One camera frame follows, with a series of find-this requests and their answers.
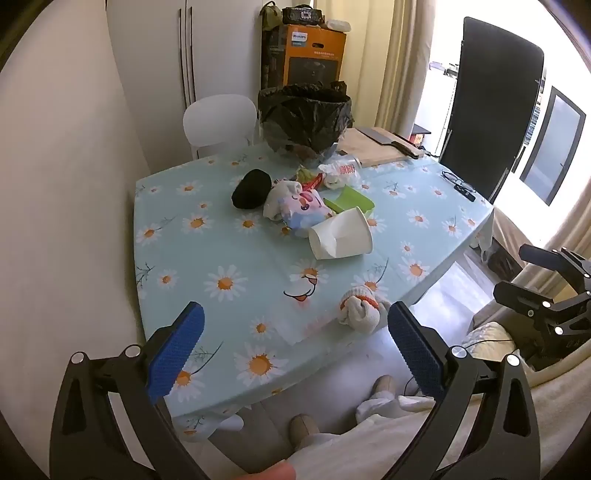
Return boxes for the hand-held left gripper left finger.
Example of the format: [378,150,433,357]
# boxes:
[50,301,206,480]

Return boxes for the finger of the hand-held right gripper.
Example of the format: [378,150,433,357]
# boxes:
[518,244,591,292]
[492,280,591,324]

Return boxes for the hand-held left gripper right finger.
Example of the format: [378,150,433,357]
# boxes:
[387,301,541,480]

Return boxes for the white paper cup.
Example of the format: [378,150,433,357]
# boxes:
[308,207,374,260]

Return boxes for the green carton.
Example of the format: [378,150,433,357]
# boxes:
[323,186,376,217]

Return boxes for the black sock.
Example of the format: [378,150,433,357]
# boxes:
[231,169,273,210]

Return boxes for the white sock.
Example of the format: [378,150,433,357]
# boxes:
[338,285,391,332]
[263,180,303,221]

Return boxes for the white plastic bag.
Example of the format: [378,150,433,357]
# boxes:
[318,154,363,178]

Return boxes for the clear plastic bin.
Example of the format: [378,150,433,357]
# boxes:
[264,127,341,161]

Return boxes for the black trash bag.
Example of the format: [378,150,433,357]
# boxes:
[257,80,355,155]

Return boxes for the person's left hand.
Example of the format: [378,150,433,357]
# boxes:
[247,462,297,480]

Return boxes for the beige curtain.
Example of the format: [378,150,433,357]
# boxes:
[538,171,591,259]
[374,0,446,136]

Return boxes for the person's beige slipper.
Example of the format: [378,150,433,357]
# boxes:
[289,414,320,450]
[369,375,397,403]

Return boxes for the beige cushion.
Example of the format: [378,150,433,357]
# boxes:
[462,320,529,365]

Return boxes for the cream blanket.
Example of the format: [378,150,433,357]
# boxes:
[522,355,591,480]

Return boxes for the person's white clothing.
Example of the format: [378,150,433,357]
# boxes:
[286,390,499,480]

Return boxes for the dark framed panel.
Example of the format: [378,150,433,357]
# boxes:
[519,86,587,206]

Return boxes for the black eyeglasses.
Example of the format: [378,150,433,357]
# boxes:
[441,170,476,192]

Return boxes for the tall black panel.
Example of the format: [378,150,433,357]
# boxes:
[438,17,546,204]

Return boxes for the wooden cutting board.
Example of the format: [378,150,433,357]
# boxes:
[337,127,426,168]

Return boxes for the cleaver knife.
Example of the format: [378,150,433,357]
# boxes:
[358,126,419,159]

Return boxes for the white plastic chair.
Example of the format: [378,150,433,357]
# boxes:
[182,95,258,160]

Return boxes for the white wardrobe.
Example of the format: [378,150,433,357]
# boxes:
[106,0,278,172]

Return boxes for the orange cardboard box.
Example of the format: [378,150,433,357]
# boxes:
[261,24,347,90]

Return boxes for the black case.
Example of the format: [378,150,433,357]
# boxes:
[281,6,326,27]

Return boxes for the olive green bag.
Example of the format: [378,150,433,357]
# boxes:
[260,1,283,32]

